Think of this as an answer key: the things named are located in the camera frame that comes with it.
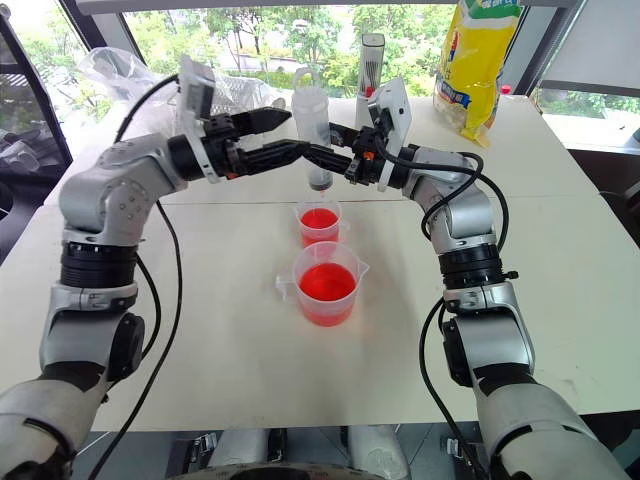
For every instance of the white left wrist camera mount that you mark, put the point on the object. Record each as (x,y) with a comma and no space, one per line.
(195,95)

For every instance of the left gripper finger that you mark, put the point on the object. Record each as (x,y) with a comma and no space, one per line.
(275,155)
(262,119)

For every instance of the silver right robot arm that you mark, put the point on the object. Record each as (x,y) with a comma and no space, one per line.
(465,210)

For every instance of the small red cap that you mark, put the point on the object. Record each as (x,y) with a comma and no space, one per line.
(506,90)

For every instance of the small cup with red liquid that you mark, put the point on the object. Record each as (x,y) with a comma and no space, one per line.
(320,217)

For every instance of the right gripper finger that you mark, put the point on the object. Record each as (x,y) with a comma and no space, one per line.
(345,136)
(330,159)

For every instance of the large cup with red liquid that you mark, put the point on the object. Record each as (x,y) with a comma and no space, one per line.
(327,290)

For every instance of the grey rounded robot leg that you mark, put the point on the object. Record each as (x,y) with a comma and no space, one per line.
(240,452)
(377,450)

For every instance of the crumpled clear plastic bag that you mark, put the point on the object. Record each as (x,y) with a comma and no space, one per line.
(115,70)

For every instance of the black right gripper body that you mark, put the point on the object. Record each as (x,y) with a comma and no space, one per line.
(367,160)

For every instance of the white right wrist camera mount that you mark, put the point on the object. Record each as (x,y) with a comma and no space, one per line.
(397,107)

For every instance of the yellow snack bag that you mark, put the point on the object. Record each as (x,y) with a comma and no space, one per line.
(475,60)

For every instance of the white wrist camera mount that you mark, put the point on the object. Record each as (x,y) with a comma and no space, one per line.
(397,107)
(195,95)

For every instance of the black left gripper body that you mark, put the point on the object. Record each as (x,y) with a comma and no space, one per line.
(225,155)

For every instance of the clear tube with black cap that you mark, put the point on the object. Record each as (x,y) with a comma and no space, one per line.
(371,65)

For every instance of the large clear plastic syringe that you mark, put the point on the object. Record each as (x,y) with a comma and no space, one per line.
(310,110)

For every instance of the dark rounded base rim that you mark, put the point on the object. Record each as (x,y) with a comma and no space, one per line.
(295,472)

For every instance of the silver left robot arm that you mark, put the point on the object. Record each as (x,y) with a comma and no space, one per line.
(100,185)

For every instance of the black metal rack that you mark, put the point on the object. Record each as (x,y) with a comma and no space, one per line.
(30,100)

